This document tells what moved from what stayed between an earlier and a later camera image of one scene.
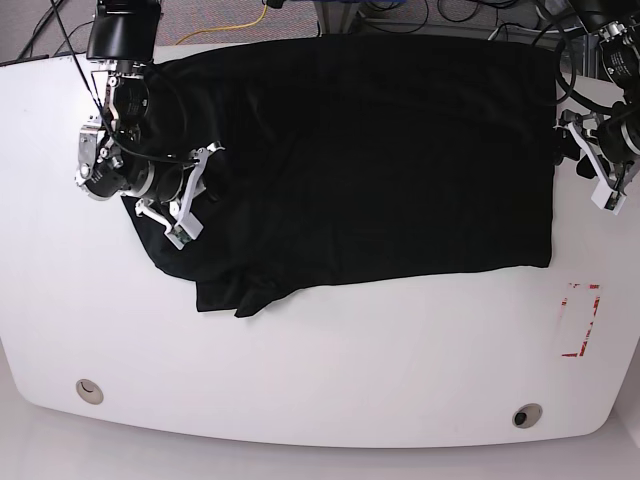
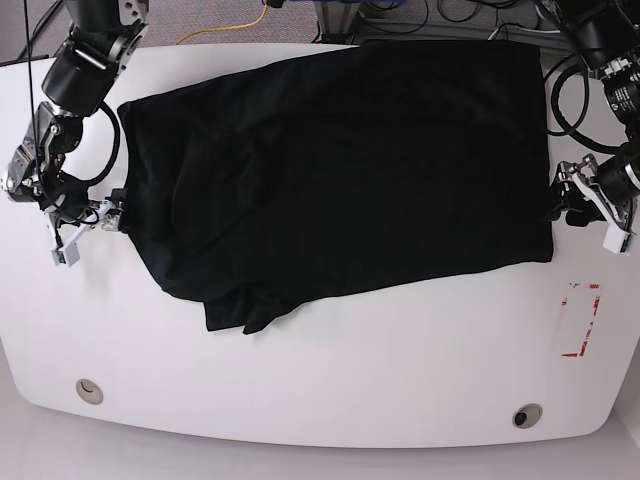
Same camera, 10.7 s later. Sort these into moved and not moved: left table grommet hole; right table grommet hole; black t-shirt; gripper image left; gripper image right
Moved: gripper image left; gripper image right
Not moved: left table grommet hole; black t-shirt; right table grommet hole
